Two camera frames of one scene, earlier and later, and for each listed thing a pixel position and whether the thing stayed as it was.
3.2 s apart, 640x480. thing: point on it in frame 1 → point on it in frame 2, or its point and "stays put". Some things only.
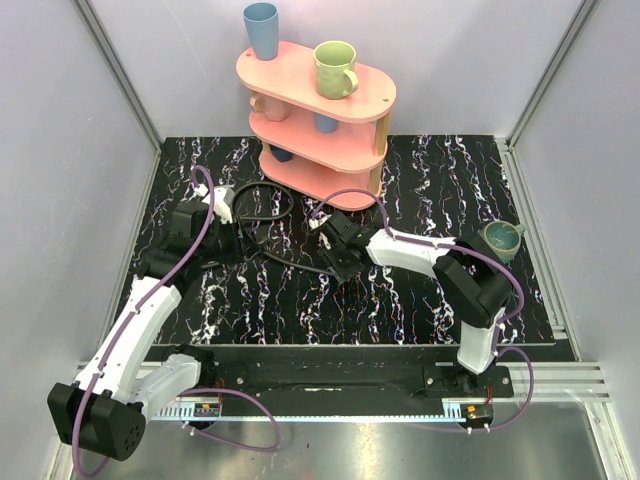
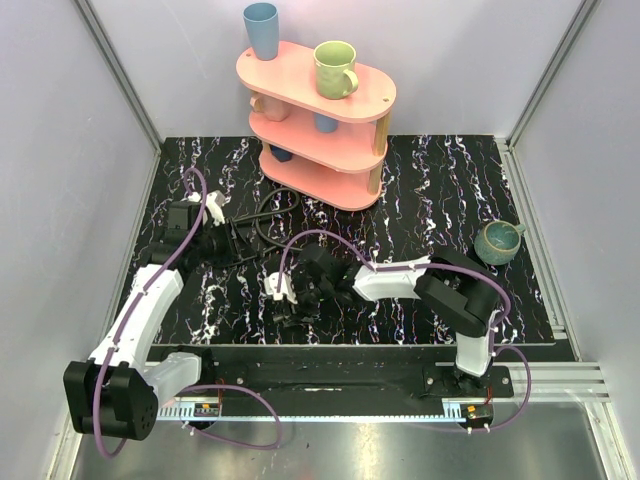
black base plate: (350, 375) stays put
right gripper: (327, 254) → (295, 316)
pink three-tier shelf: (325, 148) stays put
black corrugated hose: (287, 214) → (258, 206)
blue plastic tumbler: (262, 20) stays put
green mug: (335, 75) stays put
